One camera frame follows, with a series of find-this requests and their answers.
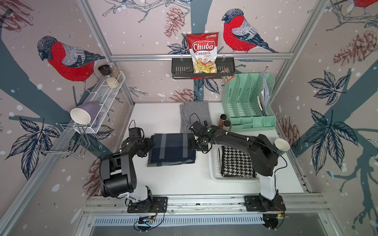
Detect white wire wall shelf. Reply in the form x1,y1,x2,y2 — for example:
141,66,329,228
84,72,126,134

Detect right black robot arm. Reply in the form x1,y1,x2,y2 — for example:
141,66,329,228
189,122,279,202

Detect white plastic basket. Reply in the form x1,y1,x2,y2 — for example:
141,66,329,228
208,145,259,183

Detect brown spice bottle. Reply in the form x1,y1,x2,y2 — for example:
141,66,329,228
218,114,227,128

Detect grey folded scarf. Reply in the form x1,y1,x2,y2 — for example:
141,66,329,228
180,101,212,133

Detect black white houndstooth scarf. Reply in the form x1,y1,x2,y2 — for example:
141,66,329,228
220,146,257,179

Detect purple white cup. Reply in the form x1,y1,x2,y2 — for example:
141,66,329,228
70,102,101,125

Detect black wire wall shelf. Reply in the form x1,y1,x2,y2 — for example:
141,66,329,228
171,58,236,80

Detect papers in organizer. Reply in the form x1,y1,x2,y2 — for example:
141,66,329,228
258,72,270,116

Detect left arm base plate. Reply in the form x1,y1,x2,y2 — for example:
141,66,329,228
127,196,168,213

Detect dark green mug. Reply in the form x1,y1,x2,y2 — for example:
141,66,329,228
274,138,290,153

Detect wire cup holder rack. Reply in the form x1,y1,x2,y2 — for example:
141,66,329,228
34,123,91,160

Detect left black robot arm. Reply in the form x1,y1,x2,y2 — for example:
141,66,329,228
99,127,154,208

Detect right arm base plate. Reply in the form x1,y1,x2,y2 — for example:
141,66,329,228
244,194,286,212

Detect beige spice bottle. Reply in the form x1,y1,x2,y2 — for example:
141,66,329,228
223,121,231,131

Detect red Chuba chips bag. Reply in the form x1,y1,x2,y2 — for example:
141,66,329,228
186,32,219,74

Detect navy plaid scarf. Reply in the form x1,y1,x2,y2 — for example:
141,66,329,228
147,133,196,167

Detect green plastic file organizer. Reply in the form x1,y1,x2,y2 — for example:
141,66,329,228
221,73,276,133

